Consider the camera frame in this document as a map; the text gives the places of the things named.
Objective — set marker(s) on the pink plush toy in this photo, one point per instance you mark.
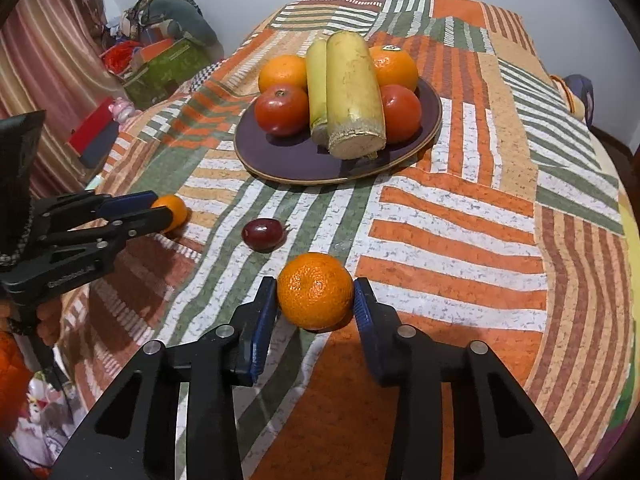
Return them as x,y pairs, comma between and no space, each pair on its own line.
122,109

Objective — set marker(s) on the floral printed cloth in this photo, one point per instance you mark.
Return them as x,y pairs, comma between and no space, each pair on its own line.
47,415

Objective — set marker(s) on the striped red curtain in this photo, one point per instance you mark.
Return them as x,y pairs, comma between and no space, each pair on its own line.
45,60

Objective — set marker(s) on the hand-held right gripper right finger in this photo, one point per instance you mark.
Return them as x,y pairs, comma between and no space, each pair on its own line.
367,332

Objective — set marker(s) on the large plain orange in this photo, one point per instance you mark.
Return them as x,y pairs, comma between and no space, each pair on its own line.
282,72

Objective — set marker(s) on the green storage box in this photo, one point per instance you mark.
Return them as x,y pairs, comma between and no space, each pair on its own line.
165,67

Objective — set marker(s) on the red plastic bag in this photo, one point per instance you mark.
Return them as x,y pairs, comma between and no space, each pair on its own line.
120,55

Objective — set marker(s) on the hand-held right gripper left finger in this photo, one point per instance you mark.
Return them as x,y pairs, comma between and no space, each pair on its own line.
264,330

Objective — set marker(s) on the dark red grape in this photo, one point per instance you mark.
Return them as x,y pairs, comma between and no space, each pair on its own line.
262,234

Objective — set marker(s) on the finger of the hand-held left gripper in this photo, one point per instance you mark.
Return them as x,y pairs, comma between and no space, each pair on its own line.
145,222
127,201

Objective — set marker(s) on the thin sugarcane piece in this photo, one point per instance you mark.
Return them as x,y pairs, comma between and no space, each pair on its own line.
316,85

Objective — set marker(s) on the person's left hand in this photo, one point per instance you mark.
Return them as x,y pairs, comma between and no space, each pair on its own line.
46,322

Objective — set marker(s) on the large orange with sticker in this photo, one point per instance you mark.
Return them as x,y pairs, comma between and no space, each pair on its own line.
397,71

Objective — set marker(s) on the small mandarin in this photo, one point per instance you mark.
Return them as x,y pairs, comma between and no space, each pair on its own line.
315,297
175,210

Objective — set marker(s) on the striped patchwork blanket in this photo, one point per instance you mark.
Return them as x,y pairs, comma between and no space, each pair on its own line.
450,260

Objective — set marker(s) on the thick sugarcane piece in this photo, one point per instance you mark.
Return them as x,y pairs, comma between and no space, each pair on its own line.
352,95

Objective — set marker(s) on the red tomato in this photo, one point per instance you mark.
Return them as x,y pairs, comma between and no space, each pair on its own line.
402,112
281,110

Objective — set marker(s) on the dark purple plate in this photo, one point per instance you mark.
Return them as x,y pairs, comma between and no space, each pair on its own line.
340,162

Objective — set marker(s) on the red box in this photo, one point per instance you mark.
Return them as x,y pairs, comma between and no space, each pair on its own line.
92,127

